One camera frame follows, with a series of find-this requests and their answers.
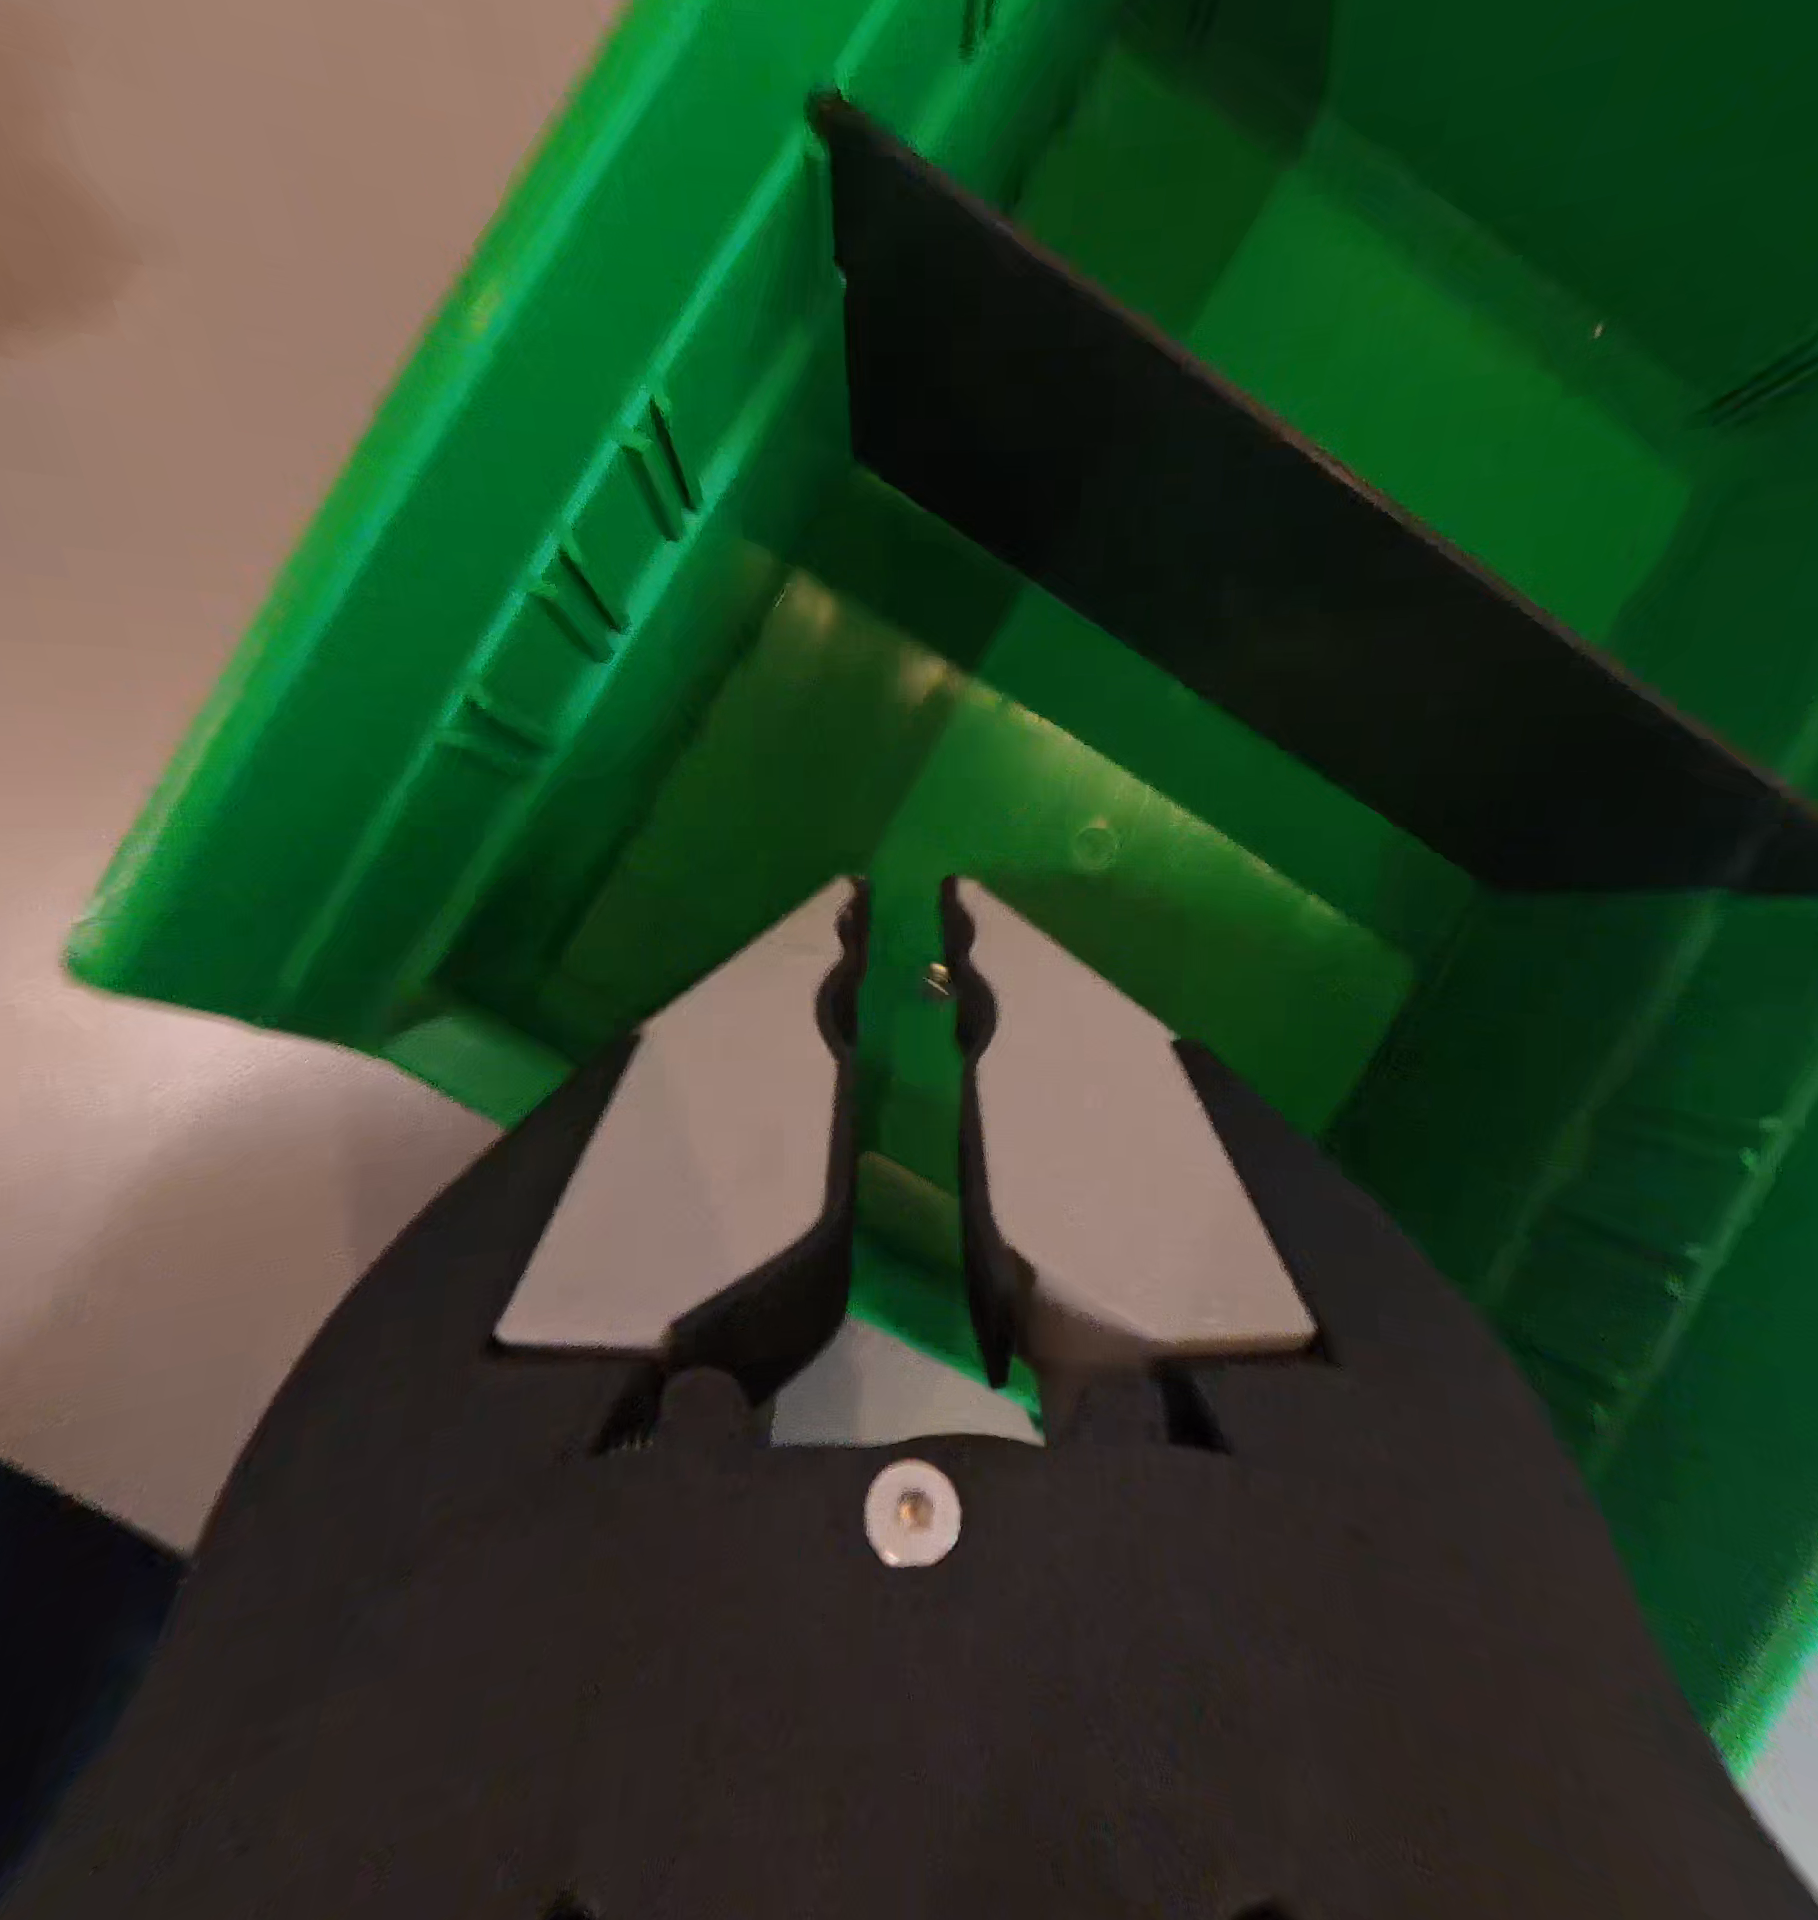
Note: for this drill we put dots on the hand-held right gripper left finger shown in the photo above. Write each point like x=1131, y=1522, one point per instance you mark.
x=669, y=1201

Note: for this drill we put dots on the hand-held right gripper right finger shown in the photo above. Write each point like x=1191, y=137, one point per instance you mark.
x=1133, y=1201

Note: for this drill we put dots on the green plastic bin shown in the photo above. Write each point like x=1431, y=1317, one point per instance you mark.
x=368, y=721

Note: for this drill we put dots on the black bin divider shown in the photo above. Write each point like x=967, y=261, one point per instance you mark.
x=1223, y=571

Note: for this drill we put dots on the person's dark clothing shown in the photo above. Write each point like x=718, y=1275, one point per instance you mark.
x=24, y=1651

